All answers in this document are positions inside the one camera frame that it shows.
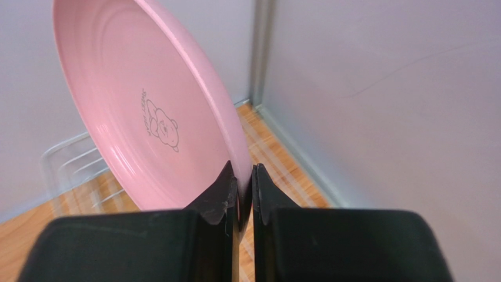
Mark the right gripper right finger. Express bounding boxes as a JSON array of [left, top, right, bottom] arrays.
[[252, 163, 300, 281]]

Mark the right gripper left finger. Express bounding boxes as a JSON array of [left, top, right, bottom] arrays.
[[186, 161, 239, 281]]

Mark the pink plate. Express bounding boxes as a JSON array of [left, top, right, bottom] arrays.
[[53, 1, 252, 230]]

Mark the white wire dish rack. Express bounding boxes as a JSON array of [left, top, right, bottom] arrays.
[[41, 132, 127, 217]]

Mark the right aluminium frame post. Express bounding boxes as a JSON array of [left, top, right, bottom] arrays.
[[249, 0, 277, 107]]

